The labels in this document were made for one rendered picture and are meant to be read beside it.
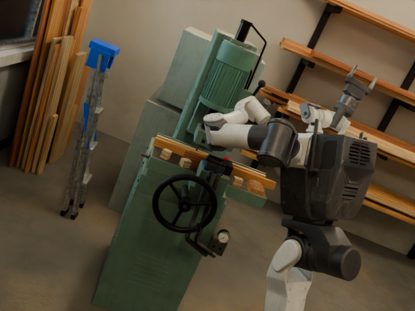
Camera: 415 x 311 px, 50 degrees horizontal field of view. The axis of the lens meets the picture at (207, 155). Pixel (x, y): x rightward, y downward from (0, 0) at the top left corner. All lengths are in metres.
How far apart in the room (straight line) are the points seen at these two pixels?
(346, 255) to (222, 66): 1.01
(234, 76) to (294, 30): 2.44
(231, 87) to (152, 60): 2.50
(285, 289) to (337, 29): 3.22
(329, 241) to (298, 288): 0.26
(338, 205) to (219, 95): 0.81
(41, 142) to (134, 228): 1.44
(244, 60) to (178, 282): 1.18
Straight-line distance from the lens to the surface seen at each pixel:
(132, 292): 2.48
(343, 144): 1.54
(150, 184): 2.15
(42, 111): 3.39
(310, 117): 1.71
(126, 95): 4.64
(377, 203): 4.58
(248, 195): 2.18
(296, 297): 1.78
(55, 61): 3.30
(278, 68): 4.49
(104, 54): 2.80
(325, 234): 1.62
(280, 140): 1.52
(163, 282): 2.42
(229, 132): 1.61
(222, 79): 2.08
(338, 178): 1.55
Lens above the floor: 1.65
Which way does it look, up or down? 18 degrees down
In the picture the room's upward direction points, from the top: 24 degrees clockwise
